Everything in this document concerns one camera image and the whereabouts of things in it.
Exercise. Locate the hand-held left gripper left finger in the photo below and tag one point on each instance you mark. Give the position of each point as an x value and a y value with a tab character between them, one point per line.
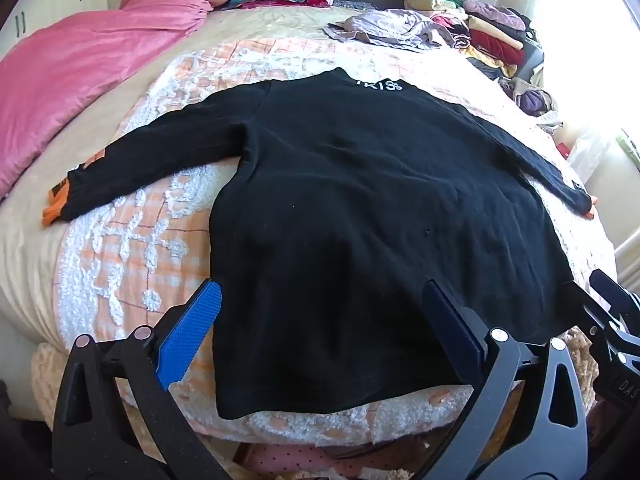
192	325

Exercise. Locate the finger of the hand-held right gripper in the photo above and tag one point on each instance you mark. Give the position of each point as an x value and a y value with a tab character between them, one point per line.
590	312
615	290

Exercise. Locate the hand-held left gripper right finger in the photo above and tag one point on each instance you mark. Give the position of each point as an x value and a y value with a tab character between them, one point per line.
450	325

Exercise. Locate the black long-sleeve shirt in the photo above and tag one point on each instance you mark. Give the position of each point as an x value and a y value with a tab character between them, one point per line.
350	210

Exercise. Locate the purple crumpled clothes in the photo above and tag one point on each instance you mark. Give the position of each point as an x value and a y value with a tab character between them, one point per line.
530	97

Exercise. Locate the pile of folded clothes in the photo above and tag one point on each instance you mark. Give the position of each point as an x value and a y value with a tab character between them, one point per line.
485	25

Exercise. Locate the orange white fluffy blanket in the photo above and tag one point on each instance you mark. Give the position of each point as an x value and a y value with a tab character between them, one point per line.
125	240

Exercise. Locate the white plastic bag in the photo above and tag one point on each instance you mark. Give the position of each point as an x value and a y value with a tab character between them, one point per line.
590	152

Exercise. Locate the small red box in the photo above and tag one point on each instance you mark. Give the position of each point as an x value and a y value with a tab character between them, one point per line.
563	150

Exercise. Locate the beige fluffy blanket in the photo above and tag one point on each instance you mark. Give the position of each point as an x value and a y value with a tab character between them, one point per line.
42	380

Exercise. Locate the pink dotted cloth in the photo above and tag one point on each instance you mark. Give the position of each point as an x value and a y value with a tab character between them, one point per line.
300	460

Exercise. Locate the beige bed sheet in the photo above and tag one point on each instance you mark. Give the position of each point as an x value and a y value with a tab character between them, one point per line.
30	250

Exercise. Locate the white printed paper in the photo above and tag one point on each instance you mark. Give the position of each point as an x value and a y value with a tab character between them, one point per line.
550	121

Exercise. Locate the pink quilt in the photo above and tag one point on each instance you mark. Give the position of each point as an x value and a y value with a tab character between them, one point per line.
85	65

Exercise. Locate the lavender crumpled garment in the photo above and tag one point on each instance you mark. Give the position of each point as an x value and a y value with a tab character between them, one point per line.
390	27

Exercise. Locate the maroon folded cloth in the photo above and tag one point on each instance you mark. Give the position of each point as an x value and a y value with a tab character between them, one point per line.
312	2

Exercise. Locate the white wardrobe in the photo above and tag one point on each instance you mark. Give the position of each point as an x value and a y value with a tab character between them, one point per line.
55	5

